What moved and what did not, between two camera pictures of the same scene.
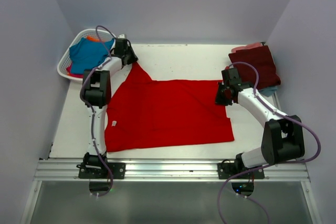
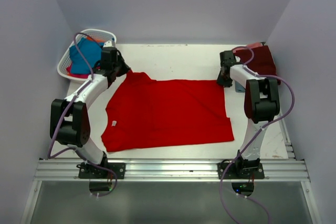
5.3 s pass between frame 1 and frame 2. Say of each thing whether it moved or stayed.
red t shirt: stayed
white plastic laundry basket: stayed
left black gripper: moved
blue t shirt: stayed
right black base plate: stayed
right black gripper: moved
